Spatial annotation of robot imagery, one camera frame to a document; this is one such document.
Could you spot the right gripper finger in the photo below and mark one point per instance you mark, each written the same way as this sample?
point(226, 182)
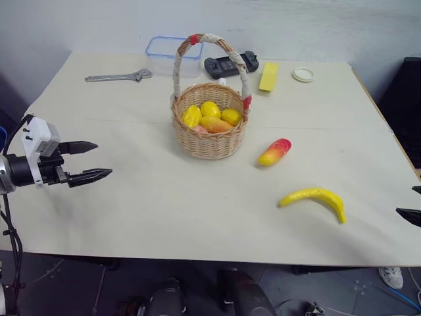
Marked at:
point(417, 190)
point(411, 215)

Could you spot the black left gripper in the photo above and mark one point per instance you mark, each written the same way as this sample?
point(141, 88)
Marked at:
point(49, 169)

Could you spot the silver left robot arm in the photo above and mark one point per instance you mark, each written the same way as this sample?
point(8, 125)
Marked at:
point(19, 169)

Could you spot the white sneaker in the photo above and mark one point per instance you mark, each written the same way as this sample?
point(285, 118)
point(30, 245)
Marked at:
point(391, 277)

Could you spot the silver adjustable wrench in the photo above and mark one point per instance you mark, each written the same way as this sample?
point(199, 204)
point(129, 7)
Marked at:
point(115, 77)

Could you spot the yellow banana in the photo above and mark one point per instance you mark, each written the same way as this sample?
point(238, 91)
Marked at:
point(315, 195)

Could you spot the pink peach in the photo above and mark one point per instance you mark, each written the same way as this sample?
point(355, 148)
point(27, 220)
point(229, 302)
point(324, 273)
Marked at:
point(200, 129)

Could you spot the clear container with blue rim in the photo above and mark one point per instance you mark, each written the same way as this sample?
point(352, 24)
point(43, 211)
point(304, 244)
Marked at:
point(161, 59)

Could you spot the orange yellow mango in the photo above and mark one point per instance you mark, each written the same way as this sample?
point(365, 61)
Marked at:
point(215, 125)

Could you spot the red yellow mango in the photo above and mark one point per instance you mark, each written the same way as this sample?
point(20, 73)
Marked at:
point(274, 152)

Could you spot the small dark rounded shape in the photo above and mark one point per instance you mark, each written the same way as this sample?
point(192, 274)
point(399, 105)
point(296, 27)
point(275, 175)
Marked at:
point(166, 298)

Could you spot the small white object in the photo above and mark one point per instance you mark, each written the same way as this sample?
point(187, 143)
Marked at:
point(223, 80)

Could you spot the white round lid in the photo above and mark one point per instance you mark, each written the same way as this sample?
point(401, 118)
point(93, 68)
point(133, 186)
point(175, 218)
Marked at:
point(303, 73)

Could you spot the black game controller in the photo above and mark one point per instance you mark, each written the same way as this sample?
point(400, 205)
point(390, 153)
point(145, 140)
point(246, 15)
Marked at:
point(223, 66)

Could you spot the yellow sponge block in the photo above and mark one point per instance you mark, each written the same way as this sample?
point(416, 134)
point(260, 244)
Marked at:
point(269, 76)

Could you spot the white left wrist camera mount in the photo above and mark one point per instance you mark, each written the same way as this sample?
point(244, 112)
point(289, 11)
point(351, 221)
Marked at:
point(39, 133)

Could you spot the black table bracket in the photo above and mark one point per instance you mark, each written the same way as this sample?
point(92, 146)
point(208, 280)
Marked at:
point(315, 269)

